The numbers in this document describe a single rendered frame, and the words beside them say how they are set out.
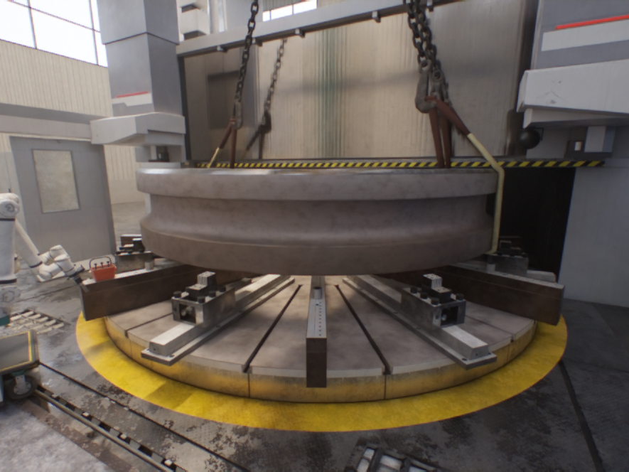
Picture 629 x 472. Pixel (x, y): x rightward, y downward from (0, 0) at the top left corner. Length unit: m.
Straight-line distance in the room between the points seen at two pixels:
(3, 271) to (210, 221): 1.51
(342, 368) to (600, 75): 3.05
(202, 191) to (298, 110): 3.53
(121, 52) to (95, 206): 2.71
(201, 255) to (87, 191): 4.18
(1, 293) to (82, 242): 4.17
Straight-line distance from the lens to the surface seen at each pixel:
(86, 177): 7.18
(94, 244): 7.30
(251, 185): 2.89
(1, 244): 3.11
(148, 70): 6.61
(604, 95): 3.64
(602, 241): 5.72
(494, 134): 5.43
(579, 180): 5.57
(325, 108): 6.07
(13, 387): 3.66
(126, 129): 6.32
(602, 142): 4.43
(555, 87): 3.60
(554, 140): 4.55
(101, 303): 3.99
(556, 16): 4.17
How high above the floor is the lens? 1.79
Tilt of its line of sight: 12 degrees down
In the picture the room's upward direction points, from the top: straight up
